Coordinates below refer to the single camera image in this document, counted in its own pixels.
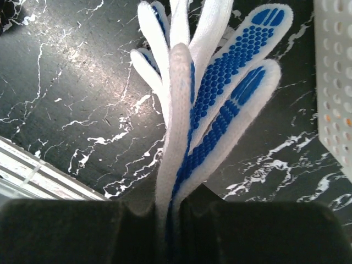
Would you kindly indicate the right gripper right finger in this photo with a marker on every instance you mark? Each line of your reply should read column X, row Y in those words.
column 218, row 231

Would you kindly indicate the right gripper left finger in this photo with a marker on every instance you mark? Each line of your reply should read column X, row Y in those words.
column 69, row 231

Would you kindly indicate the white plastic storage basket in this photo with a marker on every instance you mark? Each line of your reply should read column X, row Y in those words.
column 333, row 43

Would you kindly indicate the white knit glove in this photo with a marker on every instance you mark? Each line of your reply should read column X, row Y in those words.
column 165, row 82
column 213, row 105

